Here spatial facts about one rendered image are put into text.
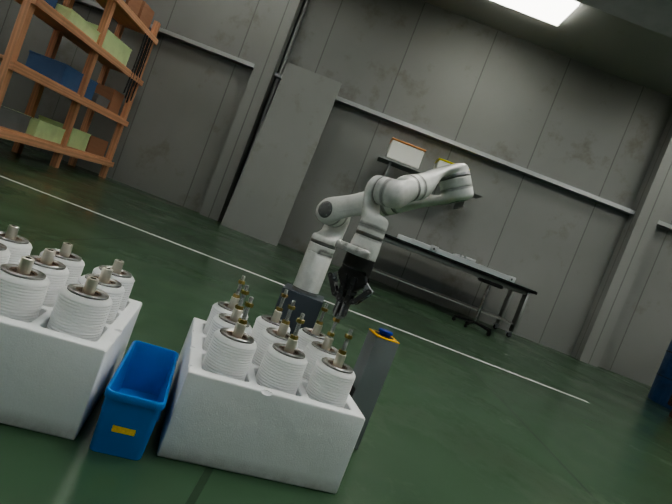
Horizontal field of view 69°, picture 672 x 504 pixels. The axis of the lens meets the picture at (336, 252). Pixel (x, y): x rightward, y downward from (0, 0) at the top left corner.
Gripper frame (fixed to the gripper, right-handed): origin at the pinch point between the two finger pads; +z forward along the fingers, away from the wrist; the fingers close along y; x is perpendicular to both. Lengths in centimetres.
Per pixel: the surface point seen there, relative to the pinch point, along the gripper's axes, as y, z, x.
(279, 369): -1.3, 13.4, 21.1
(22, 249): 59, 11, 43
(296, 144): 376, -111, -480
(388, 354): -10.7, 8.0, -15.7
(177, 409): 8.8, 25.3, 35.4
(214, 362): 8.6, 15.8, 29.7
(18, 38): 472, -77, -142
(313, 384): -6.3, 15.3, 13.1
